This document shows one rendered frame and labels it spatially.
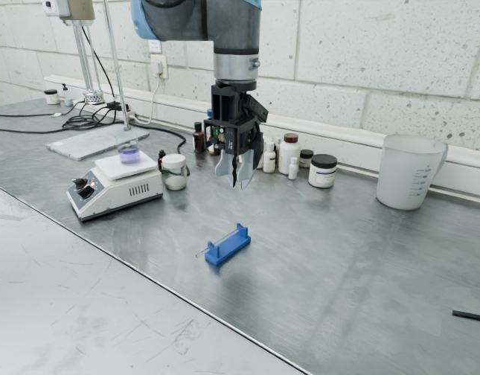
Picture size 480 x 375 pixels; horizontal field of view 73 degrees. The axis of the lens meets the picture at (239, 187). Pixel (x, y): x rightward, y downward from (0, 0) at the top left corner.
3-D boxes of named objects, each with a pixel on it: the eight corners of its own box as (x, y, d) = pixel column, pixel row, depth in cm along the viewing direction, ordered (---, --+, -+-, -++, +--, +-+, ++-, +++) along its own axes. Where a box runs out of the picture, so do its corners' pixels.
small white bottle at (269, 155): (261, 172, 94) (262, 143, 90) (266, 167, 97) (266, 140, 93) (272, 174, 93) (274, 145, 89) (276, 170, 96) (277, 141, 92)
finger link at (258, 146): (238, 167, 63) (236, 123, 59) (242, 164, 65) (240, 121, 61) (260, 171, 61) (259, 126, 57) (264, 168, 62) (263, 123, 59)
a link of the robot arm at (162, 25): (120, -49, 43) (205, -46, 43) (141, 4, 54) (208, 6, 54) (120, 8, 42) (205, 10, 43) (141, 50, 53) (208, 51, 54)
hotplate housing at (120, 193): (81, 223, 71) (72, 192, 67) (68, 199, 80) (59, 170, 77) (173, 194, 83) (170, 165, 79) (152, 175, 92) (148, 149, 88)
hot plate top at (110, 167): (109, 181, 72) (108, 178, 71) (94, 164, 80) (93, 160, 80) (159, 167, 78) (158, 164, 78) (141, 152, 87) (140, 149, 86)
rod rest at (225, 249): (216, 265, 59) (215, 250, 57) (203, 257, 61) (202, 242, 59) (251, 240, 66) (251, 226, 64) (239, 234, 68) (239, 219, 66)
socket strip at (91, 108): (126, 121, 138) (124, 111, 136) (74, 108, 158) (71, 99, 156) (136, 118, 142) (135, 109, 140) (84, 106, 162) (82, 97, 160)
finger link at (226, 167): (208, 191, 64) (210, 148, 59) (224, 180, 68) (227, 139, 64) (222, 196, 63) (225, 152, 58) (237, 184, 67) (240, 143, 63)
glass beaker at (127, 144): (120, 160, 81) (114, 129, 77) (142, 158, 82) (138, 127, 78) (117, 170, 76) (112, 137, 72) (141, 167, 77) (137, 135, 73)
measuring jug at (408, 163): (414, 182, 88) (430, 129, 81) (454, 206, 78) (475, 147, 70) (356, 191, 84) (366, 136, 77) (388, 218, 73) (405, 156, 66)
